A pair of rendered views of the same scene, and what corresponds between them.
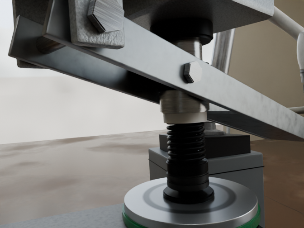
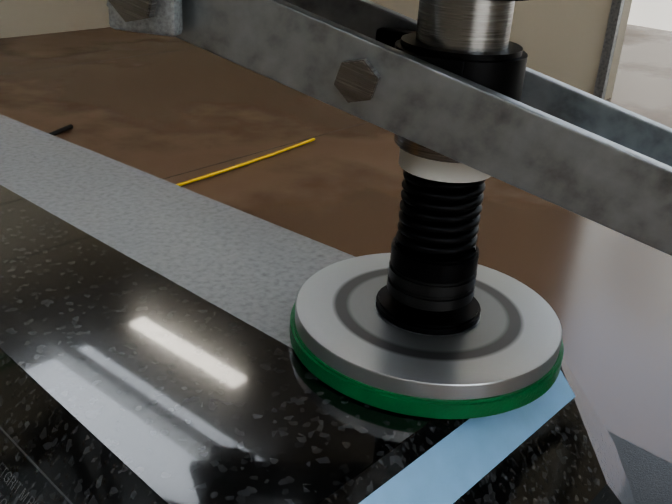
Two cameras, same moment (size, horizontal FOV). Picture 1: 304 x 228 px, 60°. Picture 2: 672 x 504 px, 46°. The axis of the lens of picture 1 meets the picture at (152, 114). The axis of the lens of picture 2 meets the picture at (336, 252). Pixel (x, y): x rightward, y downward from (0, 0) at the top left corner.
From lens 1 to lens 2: 0.51 m
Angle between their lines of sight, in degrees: 59
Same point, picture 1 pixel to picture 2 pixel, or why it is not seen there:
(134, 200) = (351, 268)
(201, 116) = (438, 170)
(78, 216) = (311, 250)
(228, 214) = (371, 359)
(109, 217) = not seen: hidden behind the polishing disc
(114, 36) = (156, 21)
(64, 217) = (297, 243)
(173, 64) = (313, 58)
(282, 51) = not seen: outside the picture
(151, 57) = (264, 44)
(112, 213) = not seen: hidden behind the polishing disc
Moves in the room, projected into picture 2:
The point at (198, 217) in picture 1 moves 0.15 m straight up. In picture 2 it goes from (335, 334) to (349, 141)
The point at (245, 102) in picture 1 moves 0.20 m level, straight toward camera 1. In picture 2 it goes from (567, 177) to (253, 181)
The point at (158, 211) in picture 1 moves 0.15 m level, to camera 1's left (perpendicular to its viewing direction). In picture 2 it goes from (328, 296) to (248, 228)
